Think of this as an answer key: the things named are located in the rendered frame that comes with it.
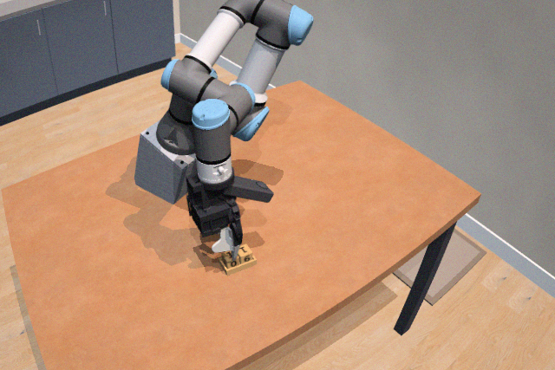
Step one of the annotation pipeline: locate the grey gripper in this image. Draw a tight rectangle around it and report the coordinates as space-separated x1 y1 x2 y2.
186 167 243 261

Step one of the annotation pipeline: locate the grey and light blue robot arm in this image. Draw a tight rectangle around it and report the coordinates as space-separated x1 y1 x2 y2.
156 0 313 203

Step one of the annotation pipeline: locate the tan cube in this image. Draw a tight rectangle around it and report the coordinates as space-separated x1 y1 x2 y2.
238 244 253 264
221 251 239 269

